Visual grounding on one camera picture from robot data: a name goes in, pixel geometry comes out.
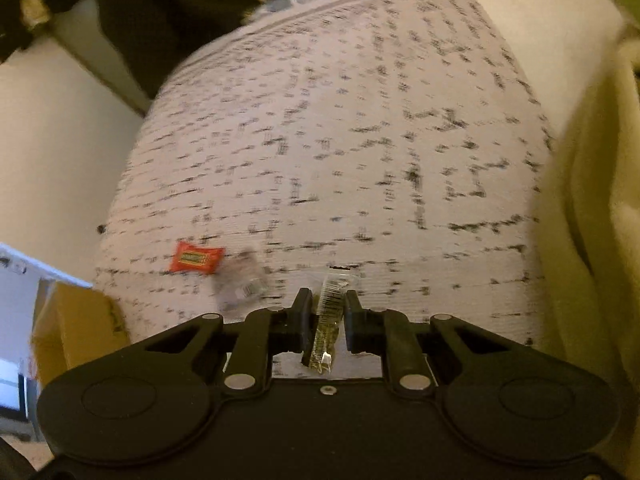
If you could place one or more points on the cream blanket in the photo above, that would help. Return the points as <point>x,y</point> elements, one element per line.
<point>595,210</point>

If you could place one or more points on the small green snack packet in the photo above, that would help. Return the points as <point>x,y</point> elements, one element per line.
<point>327,320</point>

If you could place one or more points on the dark hanging clothing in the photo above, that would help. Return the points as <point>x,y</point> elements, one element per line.
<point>165,10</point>

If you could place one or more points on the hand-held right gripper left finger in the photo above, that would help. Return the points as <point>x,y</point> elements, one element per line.
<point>302,315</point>

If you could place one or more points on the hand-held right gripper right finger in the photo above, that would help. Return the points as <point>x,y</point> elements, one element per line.
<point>352,315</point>

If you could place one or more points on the brown cardboard box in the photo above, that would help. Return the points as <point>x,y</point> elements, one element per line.
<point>75,320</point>

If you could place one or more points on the orange candy wrapper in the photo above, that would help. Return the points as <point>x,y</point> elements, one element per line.
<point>195,258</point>

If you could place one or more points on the clear snack packet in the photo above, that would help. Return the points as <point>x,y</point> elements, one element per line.
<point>240,285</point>

